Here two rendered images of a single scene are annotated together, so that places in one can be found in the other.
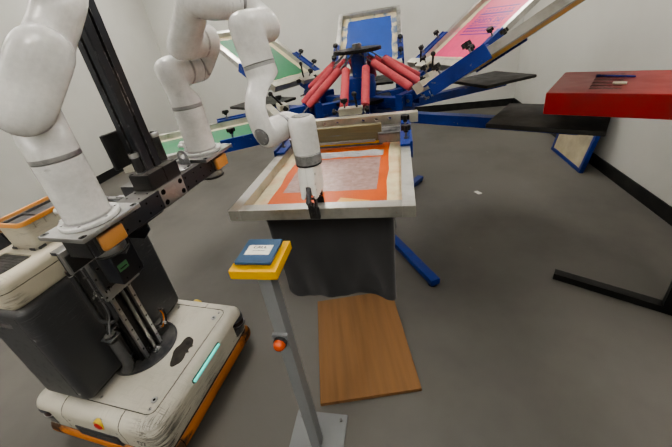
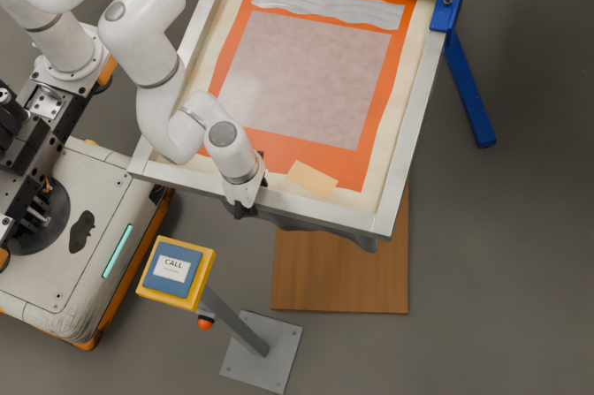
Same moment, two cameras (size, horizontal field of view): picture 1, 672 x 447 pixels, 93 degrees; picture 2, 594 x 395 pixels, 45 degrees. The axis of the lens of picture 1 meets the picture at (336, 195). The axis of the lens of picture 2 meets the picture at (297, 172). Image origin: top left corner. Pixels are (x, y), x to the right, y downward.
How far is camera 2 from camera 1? 0.98 m
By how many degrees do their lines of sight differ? 40
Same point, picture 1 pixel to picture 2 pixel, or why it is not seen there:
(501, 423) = (494, 372)
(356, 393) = (319, 304)
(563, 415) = (577, 377)
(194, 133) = (58, 54)
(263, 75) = (161, 96)
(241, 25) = (119, 50)
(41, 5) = not seen: outside the picture
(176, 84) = (19, 8)
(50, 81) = not seen: outside the picture
